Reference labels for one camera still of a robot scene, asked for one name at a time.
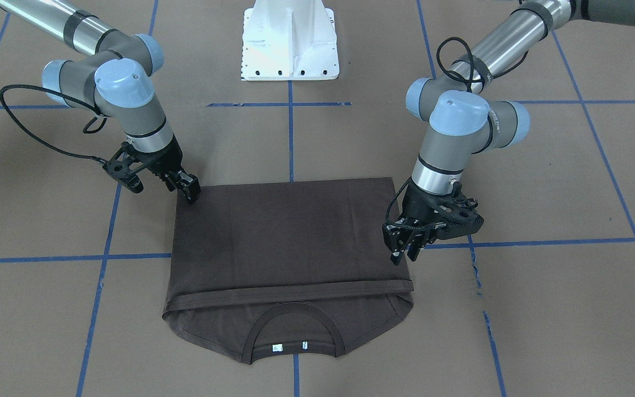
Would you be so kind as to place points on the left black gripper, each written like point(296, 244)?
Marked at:
point(415, 207)

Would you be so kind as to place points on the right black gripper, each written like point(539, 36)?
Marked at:
point(166, 160)

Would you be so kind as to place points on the dark brown t-shirt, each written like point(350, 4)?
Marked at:
point(260, 270)

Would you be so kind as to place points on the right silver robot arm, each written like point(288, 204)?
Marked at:
point(113, 81)

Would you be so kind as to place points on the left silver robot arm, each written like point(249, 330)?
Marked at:
point(461, 123)

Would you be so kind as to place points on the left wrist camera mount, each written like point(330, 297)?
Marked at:
point(458, 213)

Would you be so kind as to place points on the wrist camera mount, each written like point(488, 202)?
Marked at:
point(124, 168)
point(458, 213)

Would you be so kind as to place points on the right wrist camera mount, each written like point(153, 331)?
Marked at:
point(124, 168)

